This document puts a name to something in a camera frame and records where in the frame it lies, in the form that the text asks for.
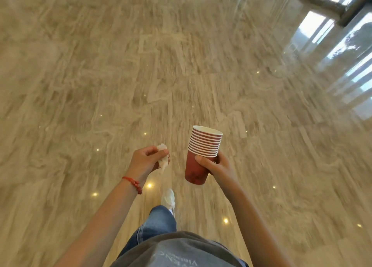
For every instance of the person's right hand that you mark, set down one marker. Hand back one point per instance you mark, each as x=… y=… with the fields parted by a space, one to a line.
x=219 y=171

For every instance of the person's left thumb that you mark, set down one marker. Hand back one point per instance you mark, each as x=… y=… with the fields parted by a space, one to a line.
x=158 y=153

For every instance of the white tissue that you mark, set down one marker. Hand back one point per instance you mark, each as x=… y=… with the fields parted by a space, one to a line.
x=163 y=162

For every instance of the blue jeans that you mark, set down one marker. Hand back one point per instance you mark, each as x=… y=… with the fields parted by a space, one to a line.
x=157 y=221

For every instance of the person's right thumb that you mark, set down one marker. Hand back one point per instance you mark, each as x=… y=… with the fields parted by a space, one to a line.
x=205 y=161

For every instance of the white sneaker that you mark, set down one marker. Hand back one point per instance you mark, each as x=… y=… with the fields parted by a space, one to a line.
x=168 y=200

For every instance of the person's left hand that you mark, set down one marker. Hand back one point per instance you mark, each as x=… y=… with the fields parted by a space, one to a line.
x=142 y=162

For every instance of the person's left forearm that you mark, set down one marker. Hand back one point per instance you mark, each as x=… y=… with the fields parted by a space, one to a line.
x=107 y=226

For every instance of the grey printed shirt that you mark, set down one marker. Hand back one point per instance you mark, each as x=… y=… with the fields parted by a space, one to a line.
x=177 y=250

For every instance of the stack of red paper cups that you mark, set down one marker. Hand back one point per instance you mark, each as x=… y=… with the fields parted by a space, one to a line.
x=200 y=152

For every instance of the person's right forearm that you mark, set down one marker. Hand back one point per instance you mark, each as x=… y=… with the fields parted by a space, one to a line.
x=250 y=226

